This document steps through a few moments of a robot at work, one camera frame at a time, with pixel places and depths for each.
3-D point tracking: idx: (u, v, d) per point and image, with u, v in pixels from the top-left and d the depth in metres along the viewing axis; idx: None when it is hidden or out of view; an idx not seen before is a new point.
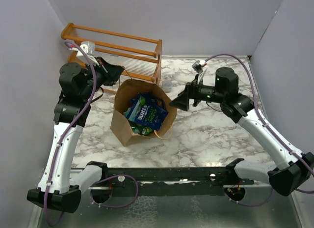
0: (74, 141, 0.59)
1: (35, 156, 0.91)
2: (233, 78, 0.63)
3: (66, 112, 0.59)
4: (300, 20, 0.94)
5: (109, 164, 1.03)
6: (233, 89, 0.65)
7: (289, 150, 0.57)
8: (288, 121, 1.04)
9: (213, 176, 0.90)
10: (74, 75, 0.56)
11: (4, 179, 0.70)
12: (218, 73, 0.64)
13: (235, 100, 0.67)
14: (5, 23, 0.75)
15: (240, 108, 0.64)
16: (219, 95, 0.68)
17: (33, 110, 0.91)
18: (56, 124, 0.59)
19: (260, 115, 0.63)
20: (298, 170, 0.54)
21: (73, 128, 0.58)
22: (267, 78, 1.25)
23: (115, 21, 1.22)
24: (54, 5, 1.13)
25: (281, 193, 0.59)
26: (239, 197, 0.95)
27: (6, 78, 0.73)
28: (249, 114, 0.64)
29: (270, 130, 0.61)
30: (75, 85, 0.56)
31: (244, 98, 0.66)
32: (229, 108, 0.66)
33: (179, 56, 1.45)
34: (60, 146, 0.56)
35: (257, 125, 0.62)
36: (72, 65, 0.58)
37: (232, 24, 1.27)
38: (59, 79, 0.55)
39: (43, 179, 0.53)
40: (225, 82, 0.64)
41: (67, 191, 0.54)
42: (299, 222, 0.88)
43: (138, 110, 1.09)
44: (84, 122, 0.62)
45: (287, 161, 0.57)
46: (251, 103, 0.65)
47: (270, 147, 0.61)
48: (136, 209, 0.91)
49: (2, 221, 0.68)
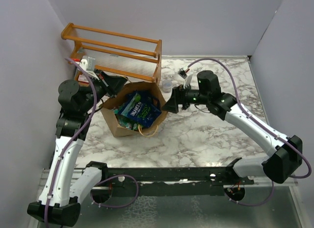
0: (75, 155, 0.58)
1: (36, 156, 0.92)
2: (213, 78, 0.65)
3: (67, 127, 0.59)
4: (300, 19, 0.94)
5: (109, 164, 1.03)
6: (215, 88, 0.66)
7: (274, 135, 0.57)
8: (287, 121, 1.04)
9: (213, 176, 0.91)
10: (72, 94, 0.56)
11: (5, 178, 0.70)
12: (198, 76, 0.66)
13: (219, 98, 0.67)
14: (5, 24, 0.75)
15: (223, 104, 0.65)
16: (204, 97, 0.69)
17: (34, 110, 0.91)
18: (58, 138, 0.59)
19: (242, 107, 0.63)
20: (286, 154, 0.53)
21: (75, 142, 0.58)
22: (267, 78, 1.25)
23: (115, 21, 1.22)
24: (54, 5, 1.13)
25: (278, 181, 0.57)
26: (239, 197, 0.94)
27: (6, 79, 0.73)
28: (233, 109, 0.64)
29: (254, 120, 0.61)
30: (74, 103, 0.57)
31: (227, 95, 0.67)
32: (214, 106, 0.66)
33: (179, 56, 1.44)
34: (61, 160, 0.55)
35: (241, 118, 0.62)
36: (70, 83, 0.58)
37: (232, 24, 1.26)
38: (58, 98, 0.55)
39: (44, 192, 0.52)
40: (206, 83, 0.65)
41: (66, 204, 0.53)
42: (299, 222, 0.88)
43: (131, 106, 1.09)
44: (85, 135, 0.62)
45: (274, 145, 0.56)
46: (233, 99, 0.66)
47: (257, 137, 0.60)
48: (136, 209, 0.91)
49: (2, 220, 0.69)
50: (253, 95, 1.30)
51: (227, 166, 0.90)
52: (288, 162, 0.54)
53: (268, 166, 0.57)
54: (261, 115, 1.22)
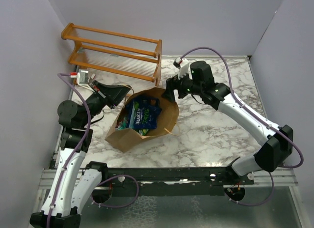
0: (78, 167, 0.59)
1: (36, 156, 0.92)
2: (205, 67, 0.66)
3: (72, 139, 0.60)
4: (300, 19, 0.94)
5: (109, 164, 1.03)
6: (208, 78, 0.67)
7: (266, 125, 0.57)
8: (287, 121, 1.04)
9: (213, 176, 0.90)
10: (72, 115, 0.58)
11: (5, 178, 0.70)
12: (191, 66, 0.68)
13: (212, 88, 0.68)
14: (5, 23, 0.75)
15: (217, 94, 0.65)
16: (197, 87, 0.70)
17: (34, 110, 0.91)
18: (62, 150, 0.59)
19: (236, 97, 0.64)
20: (277, 142, 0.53)
21: (78, 154, 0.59)
22: (267, 78, 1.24)
23: (115, 22, 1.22)
24: (54, 5, 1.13)
25: (267, 169, 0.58)
26: (239, 197, 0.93)
27: (6, 78, 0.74)
28: (226, 99, 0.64)
29: (247, 109, 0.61)
30: (75, 122, 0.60)
31: (221, 85, 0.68)
32: (207, 96, 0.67)
33: (179, 56, 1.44)
34: (64, 171, 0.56)
35: (235, 107, 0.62)
36: (67, 104, 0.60)
37: (232, 24, 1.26)
38: (59, 121, 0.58)
39: (47, 202, 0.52)
40: (199, 73, 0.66)
41: (67, 215, 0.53)
42: (299, 222, 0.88)
43: (134, 115, 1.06)
44: (87, 147, 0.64)
45: (266, 134, 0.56)
46: (227, 89, 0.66)
47: (250, 128, 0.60)
48: (136, 209, 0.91)
49: (3, 220, 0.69)
50: (253, 95, 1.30)
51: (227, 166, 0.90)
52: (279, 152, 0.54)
53: (260, 157, 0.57)
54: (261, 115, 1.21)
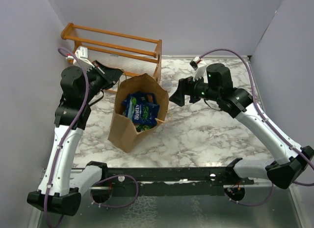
0: (74, 144, 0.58)
1: (36, 156, 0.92)
2: (224, 71, 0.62)
3: (66, 115, 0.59)
4: (300, 20, 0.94)
5: (109, 164, 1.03)
6: (227, 84, 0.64)
7: (289, 145, 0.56)
8: (287, 121, 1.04)
9: (213, 176, 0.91)
10: (75, 78, 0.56)
11: (4, 178, 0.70)
12: (208, 69, 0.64)
13: (232, 95, 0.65)
14: (6, 24, 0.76)
15: (238, 102, 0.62)
16: (214, 91, 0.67)
17: (34, 110, 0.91)
18: (56, 127, 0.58)
19: (259, 109, 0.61)
20: (299, 165, 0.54)
21: (74, 130, 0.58)
22: (267, 78, 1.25)
23: (115, 21, 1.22)
24: (54, 5, 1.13)
25: (279, 186, 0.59)
26: (239, 197, 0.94)
27: (6, 78, 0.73)
28: (248, 109, 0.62)
29: (270, 125, 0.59)
30: (76, 88, 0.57)
31: (240, 91, 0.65)
32: (226, 102, 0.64)
33: (179, 56, 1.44)
34: (60, 149, 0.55)
35: (256, 121, 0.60)
36: (73, 69, 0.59)
37: (232, 24, 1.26)
38: (61, 82, 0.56)
39: (44, 181, 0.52)
40: (218, 77, 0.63)
41: (67, 194, 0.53)
42: (299, 222, 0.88)
43: (132, 110, 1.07)
44: (85, 124, 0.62)
45: (287, 156, 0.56)
46: (249, 97, 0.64)
47: (270, 144, 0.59)
48: (136, 209, 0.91)
49: (3, 220, 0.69)
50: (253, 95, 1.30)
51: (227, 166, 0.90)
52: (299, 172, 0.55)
53: (274, 173, 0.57)
54: None
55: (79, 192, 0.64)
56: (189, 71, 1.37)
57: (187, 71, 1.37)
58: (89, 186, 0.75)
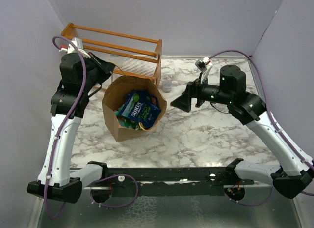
0: (72, 133, 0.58)
1: (35, 156, 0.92)
2: (240, 76, 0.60)
3: (63, 103, 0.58)
4: (300, 19, 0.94)
5: (109, 164, 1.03)
6: (241, 90, 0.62)
7: (301, 158, 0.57)
8: (287, 121, 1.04)
9: (213, 176, 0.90)
10: (75, 62, 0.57)
11: (4, 178, 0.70)
12: (222, 71, 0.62)
13: (245, 101, 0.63)
14: (6, 24, 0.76)
15: (251, 110, 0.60)
16: (226, 96, 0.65)
17: (34, 110, 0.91)
18: (53, 116, 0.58)
19: (272, 118, 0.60)
20: (310, 179, 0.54)
21: (71, 120, 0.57)
22: (267, 78, 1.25)
23: (115, 21, 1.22)
24: (54, 5, 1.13)
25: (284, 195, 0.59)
26: (239, 197, 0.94)
27: (6, 79, 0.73)
28: (261, 118, 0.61)
29: (283, 136, 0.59)
30: (75, 73, 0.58)
31: (253, 97, 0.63)
32: (238, 109, 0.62)
33: (179, 56, 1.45)
34: (58, 139, 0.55)
35: (270, 130, 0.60)
36: (74, 55, 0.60)
37: (232, 24, 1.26)
38: (60, 65, 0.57)
39: (43, 172, 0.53)
40: (232, 82, 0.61)
41: (67, 183, 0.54)
42: (299, 221, 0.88)
43: (131, 106, 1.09)
44: (82, 113, 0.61)
45: (299, 169, 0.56)
46: (262, 105, 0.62)
47: (281, 155, 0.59)
48: (136, 209, 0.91)
49: (3, 220, 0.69)
50: None
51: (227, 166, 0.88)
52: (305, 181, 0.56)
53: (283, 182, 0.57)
54: None
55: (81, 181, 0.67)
56: (189, 71, 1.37)
57: (187, 71, 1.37)
58: (90, 182, 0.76)
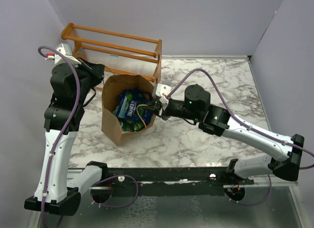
0: (67, 148, 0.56)
1: (35, 156, 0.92)
2: (206, 97, 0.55)
3: (57, 118, 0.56)
4: (300, 19, 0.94)
5: (109, 163, 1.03)
6: (208, 105, 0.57)
7: (282, 142, 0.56)
8: (287, 121, 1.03)
9: (213, 176, 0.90)
10: (67, 75, 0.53)
11: (4, 178, 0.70)
12: (188, 96, 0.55)
13: (209, 115, 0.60)
14: (6, 24, 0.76)
15: (219, 122, 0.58)
16: (193, 114, 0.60)
17: (34, 110, 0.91)
18: (47, 131, 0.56)
19: (239, 120, 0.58)
20: (299, 158, 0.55)
21: (66, 135, 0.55)
22: (267, 78, 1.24)
23: (115, 21, 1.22)
24: (54, 5, 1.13)
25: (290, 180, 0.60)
26: (239, 197, 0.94)
27: (6, 79, 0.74)
28: (230, 124, 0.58)
29: (256, 130, 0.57)
30: (67, 86, 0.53)
31: (216, 108, 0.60)
32: (209, 126, 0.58)
33: (179, 56, 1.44)
34: (53, 156, 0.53)
35: (243, 131, 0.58)
36: (65, 66, 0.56)
37: (233, 24, 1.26)
38: (50, 79, 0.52)
39: (39, 188, 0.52)
40: (200, 104, 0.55)
41: (65, 197, 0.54)
42: (299, 222, 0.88)
43: (126, 106, 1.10)
44: (77, 126, 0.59)
45: (285, 153, 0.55)
46: (224, 112, 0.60)
47: (264, 147, 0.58)
48: (136, 209, 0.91)
49: (3, 220, 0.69)
50: (253, 95, 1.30)
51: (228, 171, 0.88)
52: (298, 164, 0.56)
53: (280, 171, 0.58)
54: (261, 115, 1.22)
55: (80, 192, 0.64)
56: (189, 71, 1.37)
57: (187, 71, 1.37)
58: (89, 186, 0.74)
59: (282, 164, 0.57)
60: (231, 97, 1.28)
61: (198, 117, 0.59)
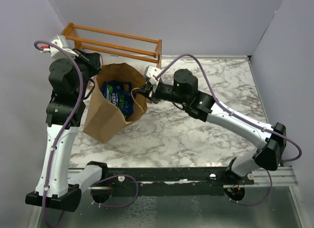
0: (69, 143, 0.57)
1: (35, 155, 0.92)
2: (193, 81, 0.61)
3: (58, 112, 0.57)
4: (300, 19, 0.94)
5: (109, 163, 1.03)
6: (194, 91, 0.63)
7: (261, 128, 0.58)
8: (287, 121, 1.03)
9: (213, 176, 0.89)
10: (65, 73, 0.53)
11: (5, 177, 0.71)
12: (176, 79, 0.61)
13: (196, 100, 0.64)
14: (6, 23, 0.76)
15: (203, 107, 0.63)
16: (180, 98, 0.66)
17: (34, 110, 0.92)
18: (49, 126, 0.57)
19: (222, 106, 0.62)
20: (276, 144, 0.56)
21: (67, 130, 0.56)
22: (267, 78, 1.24)
23: (115, 21, 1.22)
24: (54, 5, 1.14)
25: (270, 168, 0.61)
26: (239, 196, 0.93)
27: (7, 78, 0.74)
28: (214, 109, 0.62)
29: (238, 116, 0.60)
30: (66, 84, 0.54)
31: (203, 95, 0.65)
32: (193, 110, 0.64)
33: (179, 56, 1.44)
34: (54, 151, 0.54)
35: (224, 117, 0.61)
36: (63, 62, 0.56)
37: (233, 24, 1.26)
38: (49, 77, 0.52)
39: (40, 183, 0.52)
40: (186, 87, 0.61)
41: (65, 193, 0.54)
42: (299, 222, 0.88)
43: (109, 99, 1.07)
44: (79, 122, 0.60)
45: (263, 138, 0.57)
46: (211, 98, 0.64)
47: (245, 133, 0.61)
48: (136, 209, 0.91)
49: (3, 219, 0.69)
50: (253, 95, 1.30)
51: (228, 171, 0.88)
52: (278, 152, 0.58)
53: (261, 157, 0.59)
54: (261, 115, 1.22)
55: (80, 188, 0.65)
56: None
57: None
58: (89, 185, 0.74)
59: (261, 149, 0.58)
60: (231, 97, 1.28)
61: (185, 102, 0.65)
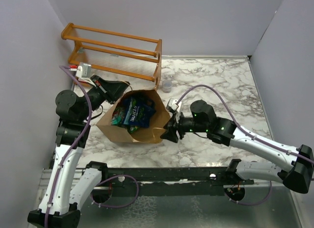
0: (75, 163, 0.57)
1: (36, 155, 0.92)
2: (208, 109, 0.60)
3: (67, 134, 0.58)
4: (300, 19, 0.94)
5: (109, 163, 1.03)
6: (212, 117, 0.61)
7: (286, 152, 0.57)
8: (288, 121, 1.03)
9: (213, 176, 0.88)
10: (70, 105, 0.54)
11: (5, 178, 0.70)
12: (193, 109, 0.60)
13: (218, 126, 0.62)
14: (5, 24, 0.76)
15: (225, 133, 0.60)
16: (200, 126, 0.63)
17: (34, 110, 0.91)
18: (58, 146, 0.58)
19: (245, 130, 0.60)
20: (303, 167, 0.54)
21: (74, 150, 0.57)
22: (267, 78, 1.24)
23: (115, 21, 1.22)
24: (54, 5, 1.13)
25: (300, 191, 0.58)
26: (239, 197, 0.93)
27: (6, 79, 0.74)
28: (236, 135, 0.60)
29: (260, 140, 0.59)
30: (72, 113, 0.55)
31: (224, 120, 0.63)
32: (216, 136, 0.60)
33: (179, 56, 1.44)
34: (61, 168, 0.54)
35: (247, 141, 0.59)
36: (66, 94, 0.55)
37: (233, 24, 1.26)
38: (56, 110, 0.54)
39: (44, 200, 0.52)
40: (203, 116, 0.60)
41: (66, 212, 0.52)
42: (299, 221, 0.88)
43: (131, 112, 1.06)
44: (85, 142, 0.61)
45: (289, 161, 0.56)
46: (232, 123, 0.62)
47: (269, 156, 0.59)
48: (136, 209, 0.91)
49: (3, 218, 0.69)
50: (253, 95, 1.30)
51: (228, 170, 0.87)
52: (307, 172, 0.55)
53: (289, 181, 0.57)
54: (261, 115, 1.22)
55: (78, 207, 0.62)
56: (189, 71, 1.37)
57: (187, 71, 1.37)
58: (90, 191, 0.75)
59: (288, 172, 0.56)
60: (231, 97, 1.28)
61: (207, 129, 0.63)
